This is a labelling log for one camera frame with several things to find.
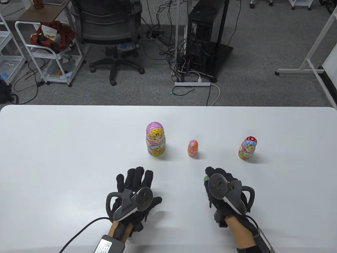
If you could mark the white board panel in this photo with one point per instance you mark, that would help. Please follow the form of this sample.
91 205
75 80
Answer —
332 68

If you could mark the black right wrist sensor box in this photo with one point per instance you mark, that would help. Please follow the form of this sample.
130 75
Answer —
263 241

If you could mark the white crumpled paper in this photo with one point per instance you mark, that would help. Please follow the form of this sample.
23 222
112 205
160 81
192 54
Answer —
48 30

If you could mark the white shelf cart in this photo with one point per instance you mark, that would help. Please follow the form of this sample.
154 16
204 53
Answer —
10 62

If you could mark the grey right hand controller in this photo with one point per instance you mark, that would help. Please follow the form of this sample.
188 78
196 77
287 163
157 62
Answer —
218 185

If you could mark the black bag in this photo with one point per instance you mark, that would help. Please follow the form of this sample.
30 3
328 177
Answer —
4 92

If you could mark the large pink Russian doll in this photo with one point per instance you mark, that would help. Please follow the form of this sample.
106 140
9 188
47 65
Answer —
155 139

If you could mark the white cart base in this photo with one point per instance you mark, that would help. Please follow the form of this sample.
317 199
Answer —
300 3

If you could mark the white pole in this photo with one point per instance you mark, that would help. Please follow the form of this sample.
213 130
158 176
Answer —
177 39

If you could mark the white power strip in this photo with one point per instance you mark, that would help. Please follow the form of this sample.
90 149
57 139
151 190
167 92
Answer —
192 84

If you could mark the person's right hand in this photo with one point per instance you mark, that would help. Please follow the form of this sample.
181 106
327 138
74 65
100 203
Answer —
218 170

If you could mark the red cloth bundle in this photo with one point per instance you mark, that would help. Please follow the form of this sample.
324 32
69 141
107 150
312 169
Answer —
63 33

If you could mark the grey hand controller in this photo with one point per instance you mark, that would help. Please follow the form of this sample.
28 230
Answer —
143 199
218 185

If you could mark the wooden side table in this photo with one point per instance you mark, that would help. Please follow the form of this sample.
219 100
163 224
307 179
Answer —
44 13

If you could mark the person's right forearm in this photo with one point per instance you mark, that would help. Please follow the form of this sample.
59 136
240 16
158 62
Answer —
237 232

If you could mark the white stand frame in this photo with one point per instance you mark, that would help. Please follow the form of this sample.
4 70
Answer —
297 70

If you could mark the person's left forearm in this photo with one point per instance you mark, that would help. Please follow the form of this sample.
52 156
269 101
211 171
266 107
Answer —
113 230

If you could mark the person's left hand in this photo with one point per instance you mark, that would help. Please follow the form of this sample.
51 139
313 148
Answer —
134 179

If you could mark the black wrist sensor box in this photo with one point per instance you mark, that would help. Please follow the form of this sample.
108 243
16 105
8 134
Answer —
263 241
108 245

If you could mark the black chair base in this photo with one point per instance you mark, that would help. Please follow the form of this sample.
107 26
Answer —
252 4

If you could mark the orange Russian doll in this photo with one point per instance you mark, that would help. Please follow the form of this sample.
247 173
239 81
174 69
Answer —
192 149

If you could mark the black office chair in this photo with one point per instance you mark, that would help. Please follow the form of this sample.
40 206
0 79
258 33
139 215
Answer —
105 23

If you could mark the red Russian doll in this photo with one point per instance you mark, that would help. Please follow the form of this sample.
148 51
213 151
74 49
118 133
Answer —
247 149

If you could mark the brown jar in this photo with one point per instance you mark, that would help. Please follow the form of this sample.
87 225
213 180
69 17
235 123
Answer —
39 3

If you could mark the black computer tower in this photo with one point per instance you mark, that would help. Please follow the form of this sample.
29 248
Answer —
223 50
202 26

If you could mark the black left wrist sensor box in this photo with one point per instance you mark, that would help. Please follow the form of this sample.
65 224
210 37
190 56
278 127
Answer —
108 245

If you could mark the grey left hand controller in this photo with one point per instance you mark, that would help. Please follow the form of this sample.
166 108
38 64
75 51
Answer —
143 199

